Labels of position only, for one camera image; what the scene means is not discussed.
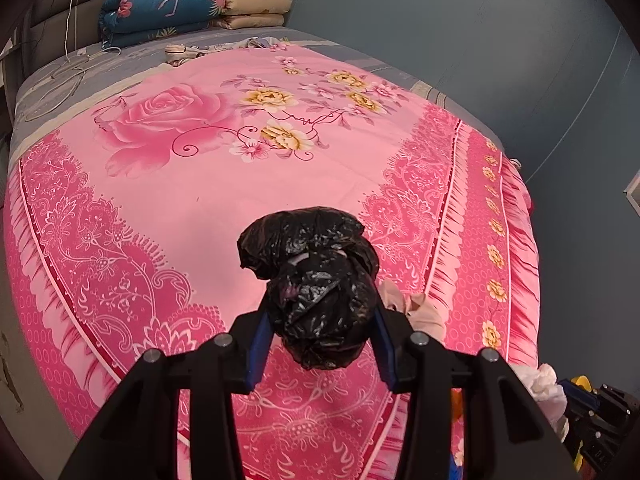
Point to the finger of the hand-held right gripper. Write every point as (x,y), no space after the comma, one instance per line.
(577,394)

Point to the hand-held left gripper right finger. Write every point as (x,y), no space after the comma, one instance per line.
(386,352)

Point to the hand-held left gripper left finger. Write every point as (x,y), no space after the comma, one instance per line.
(257,355)

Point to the yellow-rimmed black trash bin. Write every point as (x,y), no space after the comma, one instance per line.
(582,384)

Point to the black plastic bag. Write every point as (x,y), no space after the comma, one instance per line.
(310,270)

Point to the crumpled white tissue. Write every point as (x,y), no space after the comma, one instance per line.
(542,385)

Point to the pink floral blanket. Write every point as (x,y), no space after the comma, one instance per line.
(200,200)

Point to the grey window reveal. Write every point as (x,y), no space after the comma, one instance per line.
(633,192)

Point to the beige patterned cloth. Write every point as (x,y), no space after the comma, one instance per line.
(200,50)

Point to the beige folded quilt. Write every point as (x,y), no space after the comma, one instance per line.
(255,7)

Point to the blue floral folded quilt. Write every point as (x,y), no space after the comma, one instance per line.
(160,10)

